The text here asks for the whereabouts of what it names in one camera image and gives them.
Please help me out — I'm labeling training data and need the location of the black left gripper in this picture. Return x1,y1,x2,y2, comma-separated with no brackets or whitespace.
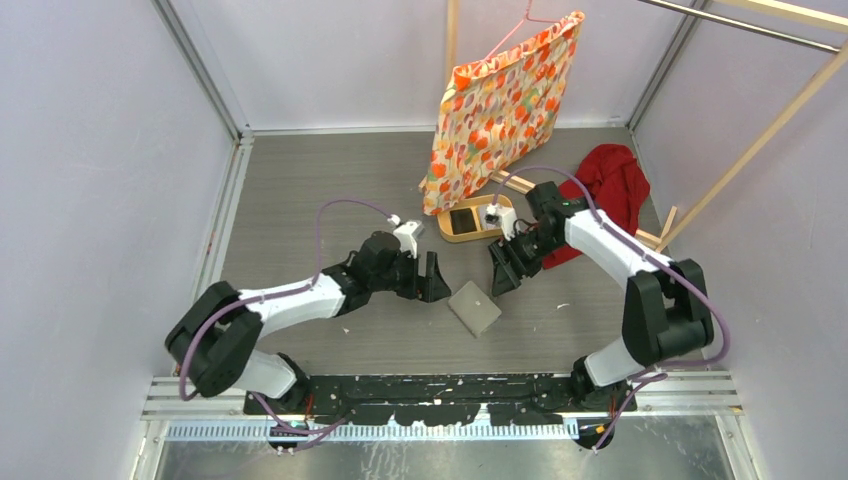
370,246,449,302

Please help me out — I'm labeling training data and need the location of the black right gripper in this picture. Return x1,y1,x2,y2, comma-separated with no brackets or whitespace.
488,227,562,297

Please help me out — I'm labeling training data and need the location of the taupe leather card holder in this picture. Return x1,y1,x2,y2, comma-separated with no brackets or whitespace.
448,281,502,338

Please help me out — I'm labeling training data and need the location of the tan oval tray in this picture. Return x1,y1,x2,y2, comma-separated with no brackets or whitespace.
436,194,502,243

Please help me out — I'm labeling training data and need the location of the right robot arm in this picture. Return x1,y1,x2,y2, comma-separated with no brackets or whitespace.
484,182,715,411

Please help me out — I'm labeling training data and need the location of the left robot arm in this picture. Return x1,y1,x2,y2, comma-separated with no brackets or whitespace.
164,231,451,414

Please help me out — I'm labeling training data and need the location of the red cloth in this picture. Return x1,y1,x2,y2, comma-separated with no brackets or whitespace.
575,144,650,235

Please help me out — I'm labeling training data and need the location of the floral fabric bag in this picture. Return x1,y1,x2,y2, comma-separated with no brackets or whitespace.
421,11,585,216

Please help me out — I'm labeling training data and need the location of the metal rod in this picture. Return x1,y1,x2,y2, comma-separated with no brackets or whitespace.
640,0,840,54

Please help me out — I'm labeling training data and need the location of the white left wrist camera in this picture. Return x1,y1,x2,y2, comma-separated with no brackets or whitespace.
387,214,424,259

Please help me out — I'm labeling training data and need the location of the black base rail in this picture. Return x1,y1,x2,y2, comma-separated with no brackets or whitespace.
267,373,631,427

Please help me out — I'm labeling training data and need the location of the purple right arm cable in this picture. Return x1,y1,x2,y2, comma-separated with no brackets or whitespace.
490,165,733,452

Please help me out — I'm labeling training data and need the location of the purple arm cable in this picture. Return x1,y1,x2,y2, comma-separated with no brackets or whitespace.
178,197,402,452
490,165,733,452

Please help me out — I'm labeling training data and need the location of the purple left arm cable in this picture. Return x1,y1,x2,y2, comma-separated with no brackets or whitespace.
178,197,402,452

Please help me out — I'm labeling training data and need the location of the pink wire hanger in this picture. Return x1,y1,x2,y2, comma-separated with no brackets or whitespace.
484,0,560,60

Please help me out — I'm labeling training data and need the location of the wooden rack frame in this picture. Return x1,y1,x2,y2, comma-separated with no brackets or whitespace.
445,0,848,256

